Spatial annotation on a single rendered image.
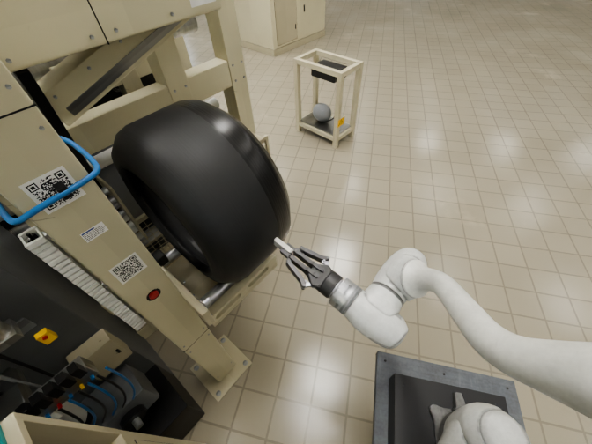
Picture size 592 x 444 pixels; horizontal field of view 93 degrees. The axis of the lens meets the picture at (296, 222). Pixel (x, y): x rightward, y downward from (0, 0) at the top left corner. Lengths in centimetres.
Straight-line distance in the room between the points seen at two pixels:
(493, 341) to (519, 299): 194
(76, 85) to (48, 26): 21
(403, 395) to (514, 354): 66
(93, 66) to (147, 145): 37
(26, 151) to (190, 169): 28
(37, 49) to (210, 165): 43
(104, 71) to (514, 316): 249
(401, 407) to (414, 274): 52
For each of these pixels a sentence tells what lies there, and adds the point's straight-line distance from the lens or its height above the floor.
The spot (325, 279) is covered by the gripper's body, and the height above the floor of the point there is 116.
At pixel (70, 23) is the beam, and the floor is 169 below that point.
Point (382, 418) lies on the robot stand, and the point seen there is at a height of 65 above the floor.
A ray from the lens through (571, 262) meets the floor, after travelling 294.
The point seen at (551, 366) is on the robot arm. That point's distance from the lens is 53.
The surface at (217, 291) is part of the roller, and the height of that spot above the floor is 92.
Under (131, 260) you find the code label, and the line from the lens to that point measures 88.
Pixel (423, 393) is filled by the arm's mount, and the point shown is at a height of 75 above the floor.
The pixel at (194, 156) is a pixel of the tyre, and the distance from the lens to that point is 75.
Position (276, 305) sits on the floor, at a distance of 205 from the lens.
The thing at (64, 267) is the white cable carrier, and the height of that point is 133.
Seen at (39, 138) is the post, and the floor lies 161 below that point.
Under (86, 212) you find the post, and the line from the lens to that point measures 76.
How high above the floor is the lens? 187
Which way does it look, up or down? 50 degrees down
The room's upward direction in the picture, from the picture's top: 3 degrees counter-clockwise
